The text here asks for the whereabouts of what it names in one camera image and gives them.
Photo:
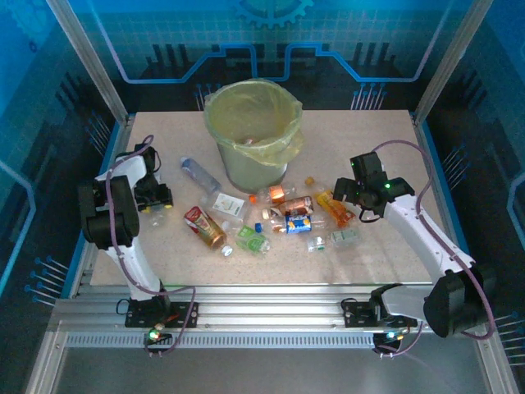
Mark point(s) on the orange juice bottle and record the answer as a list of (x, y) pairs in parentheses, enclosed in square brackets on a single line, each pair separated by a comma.
[(336, 211)]

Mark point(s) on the crushed clear plastic bottle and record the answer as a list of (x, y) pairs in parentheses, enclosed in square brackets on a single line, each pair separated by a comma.
[(158, 221)]

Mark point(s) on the tan bottle cap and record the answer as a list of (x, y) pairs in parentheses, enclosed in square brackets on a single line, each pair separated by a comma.
[(310, 180)]

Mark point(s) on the small bottle green white label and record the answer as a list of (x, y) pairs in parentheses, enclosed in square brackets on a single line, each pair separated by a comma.
[(342, 237)]

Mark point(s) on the brown tea bottle red label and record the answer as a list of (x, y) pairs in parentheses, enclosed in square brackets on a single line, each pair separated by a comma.
[(205, 227)]

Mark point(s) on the clear water bottle grey label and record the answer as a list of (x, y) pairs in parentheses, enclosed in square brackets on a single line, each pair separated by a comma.
[(201, 174)]

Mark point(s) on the bottle copper label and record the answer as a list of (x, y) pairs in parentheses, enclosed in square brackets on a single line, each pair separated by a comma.
[(297, 205)]

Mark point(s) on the blue Pepsi bottle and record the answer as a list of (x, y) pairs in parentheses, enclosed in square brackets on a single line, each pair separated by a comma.
[(298, 224)]

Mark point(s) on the square clear bottle white label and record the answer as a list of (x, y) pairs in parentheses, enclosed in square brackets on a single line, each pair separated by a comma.
[(227, 205)]

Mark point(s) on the small clear bottle white cap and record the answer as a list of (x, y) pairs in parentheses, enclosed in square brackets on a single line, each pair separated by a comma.
[(226, 225)]

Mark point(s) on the clear bottle orange cap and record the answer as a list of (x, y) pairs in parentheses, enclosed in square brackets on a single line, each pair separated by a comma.
[(278, 193)]

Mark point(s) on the crushed bottle green label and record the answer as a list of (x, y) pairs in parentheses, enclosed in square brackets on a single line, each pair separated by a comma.
[(252, 242)]

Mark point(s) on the blue bottle cap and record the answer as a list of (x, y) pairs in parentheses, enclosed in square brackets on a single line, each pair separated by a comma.
[(258, 227)]

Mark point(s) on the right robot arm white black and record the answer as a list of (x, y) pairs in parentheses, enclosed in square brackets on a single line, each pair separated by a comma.
[(426, 234)]

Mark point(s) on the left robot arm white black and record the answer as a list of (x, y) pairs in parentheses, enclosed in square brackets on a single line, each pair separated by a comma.
[(110, 221)]

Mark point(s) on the grey metal waste bin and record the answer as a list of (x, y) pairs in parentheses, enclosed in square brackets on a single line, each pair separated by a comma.
[(250, 176)]

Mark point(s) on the yellow-green plastic bin liner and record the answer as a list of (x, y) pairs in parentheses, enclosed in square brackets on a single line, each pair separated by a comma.
[(254, 111)]

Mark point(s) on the small board with green light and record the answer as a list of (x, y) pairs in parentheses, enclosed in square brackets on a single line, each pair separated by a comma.
[(153, 334), (389, 335)]

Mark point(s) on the perforated metal strip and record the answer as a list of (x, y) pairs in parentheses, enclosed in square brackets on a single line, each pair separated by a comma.
[(266, 340)]

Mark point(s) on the grey metal plate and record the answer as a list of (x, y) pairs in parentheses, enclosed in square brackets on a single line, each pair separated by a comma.
[(266, 369)]

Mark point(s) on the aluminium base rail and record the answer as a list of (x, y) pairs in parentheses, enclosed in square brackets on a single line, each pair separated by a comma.
[(266, 308)]

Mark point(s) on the aluminium frame post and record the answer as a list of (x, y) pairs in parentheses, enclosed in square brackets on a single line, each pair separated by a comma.
[(88, 61), (451, 61)]

